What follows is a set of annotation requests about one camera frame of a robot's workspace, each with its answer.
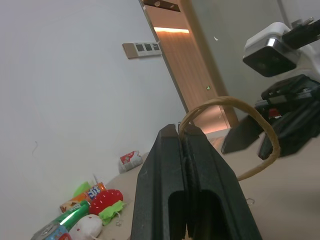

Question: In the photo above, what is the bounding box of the white red-dotted plush toy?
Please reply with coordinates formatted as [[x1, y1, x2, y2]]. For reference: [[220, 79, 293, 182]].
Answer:
[[68, 214, 104, 240]]

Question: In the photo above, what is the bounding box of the silver-topped red blue can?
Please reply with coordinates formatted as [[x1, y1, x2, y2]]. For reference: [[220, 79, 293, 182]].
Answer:
[[30, 220, 73, 240]]

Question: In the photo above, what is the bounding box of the wooden door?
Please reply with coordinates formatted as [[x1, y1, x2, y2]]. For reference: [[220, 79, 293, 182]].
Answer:
[[138, 0, 240, 135]]

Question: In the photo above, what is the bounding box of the wall switch panel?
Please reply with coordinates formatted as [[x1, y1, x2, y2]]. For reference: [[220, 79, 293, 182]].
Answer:
[[121, 41, 161, 60]]

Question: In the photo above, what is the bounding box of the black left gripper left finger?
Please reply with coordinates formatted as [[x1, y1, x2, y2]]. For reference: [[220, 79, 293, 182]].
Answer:
[[130, 123, 188, 240]]

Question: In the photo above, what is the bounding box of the light green plush toy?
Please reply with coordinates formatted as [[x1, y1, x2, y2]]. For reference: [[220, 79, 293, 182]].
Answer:
[[73, 181, 93, 198]]

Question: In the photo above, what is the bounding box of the tan rubber band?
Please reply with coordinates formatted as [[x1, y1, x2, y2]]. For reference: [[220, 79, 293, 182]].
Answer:
[[178, 96, 282, 182]]

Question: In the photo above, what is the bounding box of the orange snack box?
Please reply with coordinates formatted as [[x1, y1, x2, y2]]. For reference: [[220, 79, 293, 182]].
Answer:
[[59, 192, 92, 214]]

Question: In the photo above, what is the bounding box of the red white crumpled packet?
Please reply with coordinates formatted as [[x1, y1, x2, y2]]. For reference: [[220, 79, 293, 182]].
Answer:
[[118, 150, 144, 174]]

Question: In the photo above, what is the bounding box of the orange soda can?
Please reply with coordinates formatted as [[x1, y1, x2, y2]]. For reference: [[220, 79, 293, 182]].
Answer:
[[86, 182, 107, 201]]

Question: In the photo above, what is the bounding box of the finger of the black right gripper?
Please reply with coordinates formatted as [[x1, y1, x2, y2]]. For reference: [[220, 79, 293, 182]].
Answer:
[[220, 114, 266, 155], [258, 99, 320, 161]]

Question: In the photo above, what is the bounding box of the green soda can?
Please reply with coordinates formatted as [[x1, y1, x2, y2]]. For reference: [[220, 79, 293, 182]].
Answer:
[[51, 199, 91, 230]]

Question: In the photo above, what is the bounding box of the red strawberry plush toy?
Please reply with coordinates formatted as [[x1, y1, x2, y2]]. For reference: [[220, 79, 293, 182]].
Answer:
[[88, 188, 127, 226]]

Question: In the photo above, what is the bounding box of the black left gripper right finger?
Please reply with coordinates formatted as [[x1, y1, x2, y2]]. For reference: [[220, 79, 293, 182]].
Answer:
[[183, 124, 263, 240]]

